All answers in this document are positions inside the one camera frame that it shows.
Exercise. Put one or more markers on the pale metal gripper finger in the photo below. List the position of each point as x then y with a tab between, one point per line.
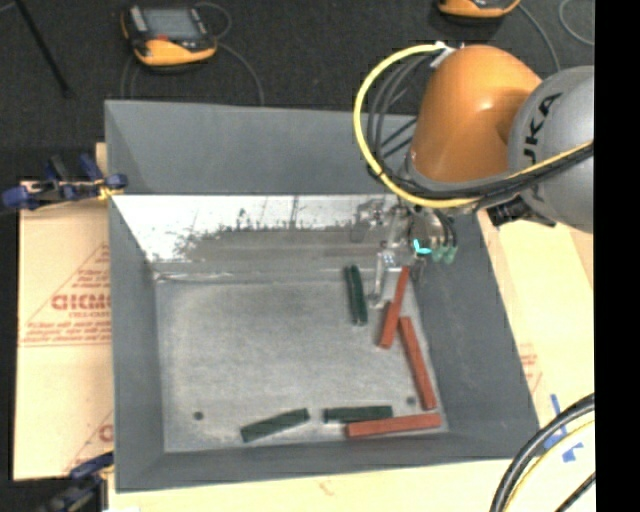
388	290
378	282

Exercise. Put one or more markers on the dark green flat block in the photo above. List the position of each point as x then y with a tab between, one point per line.
357	414
275	425
356	295

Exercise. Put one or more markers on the red-brown flat block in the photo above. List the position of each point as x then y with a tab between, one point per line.
418	364
391	320
395	425

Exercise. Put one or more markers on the grey metal bin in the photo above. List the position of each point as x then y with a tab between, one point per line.
250	350

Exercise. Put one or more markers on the brown cardboard board red print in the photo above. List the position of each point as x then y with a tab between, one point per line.
60	350

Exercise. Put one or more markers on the black cylinder on white bracket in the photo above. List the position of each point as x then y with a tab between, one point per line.
505	212

